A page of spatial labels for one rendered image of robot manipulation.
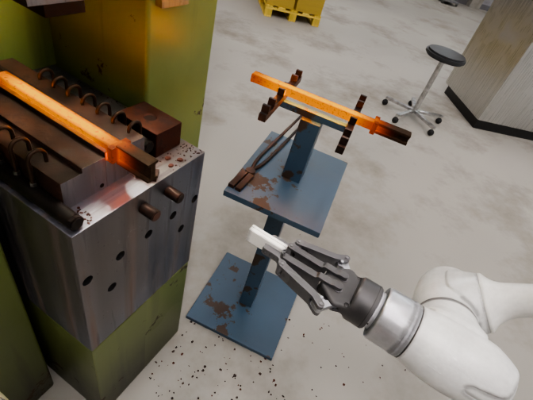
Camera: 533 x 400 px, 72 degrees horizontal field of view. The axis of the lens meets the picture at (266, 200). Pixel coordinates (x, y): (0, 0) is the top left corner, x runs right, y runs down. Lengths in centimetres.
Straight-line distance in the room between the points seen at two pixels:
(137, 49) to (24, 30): 32
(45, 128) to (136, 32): 30
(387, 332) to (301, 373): 110
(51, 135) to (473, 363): 81
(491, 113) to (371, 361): 312
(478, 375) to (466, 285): 17
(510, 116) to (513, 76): 44
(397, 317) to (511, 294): 23
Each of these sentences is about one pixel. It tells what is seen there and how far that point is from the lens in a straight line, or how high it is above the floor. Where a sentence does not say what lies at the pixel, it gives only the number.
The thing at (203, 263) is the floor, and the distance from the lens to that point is 184.
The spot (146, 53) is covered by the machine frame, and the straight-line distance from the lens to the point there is 97.
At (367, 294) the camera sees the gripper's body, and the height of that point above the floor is 103.
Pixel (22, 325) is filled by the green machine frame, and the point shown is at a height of 44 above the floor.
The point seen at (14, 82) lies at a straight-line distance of 98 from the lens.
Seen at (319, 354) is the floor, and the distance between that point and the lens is 173.
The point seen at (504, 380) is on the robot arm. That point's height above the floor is 104.
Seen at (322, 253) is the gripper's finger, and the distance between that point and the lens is 64.
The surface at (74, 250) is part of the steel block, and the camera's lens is 76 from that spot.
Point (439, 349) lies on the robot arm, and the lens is 60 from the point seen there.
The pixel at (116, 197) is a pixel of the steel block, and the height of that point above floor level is 91.
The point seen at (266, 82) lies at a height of 103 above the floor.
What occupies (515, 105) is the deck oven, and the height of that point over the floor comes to 33.
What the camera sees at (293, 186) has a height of 76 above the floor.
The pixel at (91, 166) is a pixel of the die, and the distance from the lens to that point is 76.
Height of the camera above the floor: 146
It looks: 41 degrees down
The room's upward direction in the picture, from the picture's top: 18 degrees clockwise
